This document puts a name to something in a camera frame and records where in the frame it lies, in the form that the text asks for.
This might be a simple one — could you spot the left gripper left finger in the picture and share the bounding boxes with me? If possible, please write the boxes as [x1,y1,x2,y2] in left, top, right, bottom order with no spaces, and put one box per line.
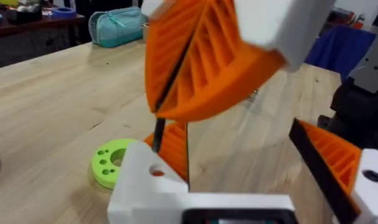
[108,121,190,224]

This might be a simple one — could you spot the teal zip bag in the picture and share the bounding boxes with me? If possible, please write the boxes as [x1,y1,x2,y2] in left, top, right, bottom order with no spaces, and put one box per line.
[88,6,147,49]

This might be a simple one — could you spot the blue tape roll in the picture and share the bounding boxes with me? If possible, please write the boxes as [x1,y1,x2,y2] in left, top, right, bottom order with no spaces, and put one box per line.
[51,6,78,20]

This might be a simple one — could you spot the dark side table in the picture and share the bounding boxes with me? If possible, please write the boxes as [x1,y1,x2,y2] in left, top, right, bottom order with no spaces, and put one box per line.
[0,14,86,72]

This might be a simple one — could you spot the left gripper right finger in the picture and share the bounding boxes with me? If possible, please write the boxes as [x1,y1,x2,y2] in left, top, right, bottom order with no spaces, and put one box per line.
[287,117,378,224]

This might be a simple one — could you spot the blue cloth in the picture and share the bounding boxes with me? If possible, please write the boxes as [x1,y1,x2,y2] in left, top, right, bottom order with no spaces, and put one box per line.
[304,24,377,82]

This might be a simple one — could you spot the green disc with holes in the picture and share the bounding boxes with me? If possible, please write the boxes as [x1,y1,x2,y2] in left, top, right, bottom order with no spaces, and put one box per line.
[90,138,139,190]

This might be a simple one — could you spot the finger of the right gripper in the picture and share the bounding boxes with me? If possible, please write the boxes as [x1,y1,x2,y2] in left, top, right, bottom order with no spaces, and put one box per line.
[156,0,336,123]
[141,0,205,113]

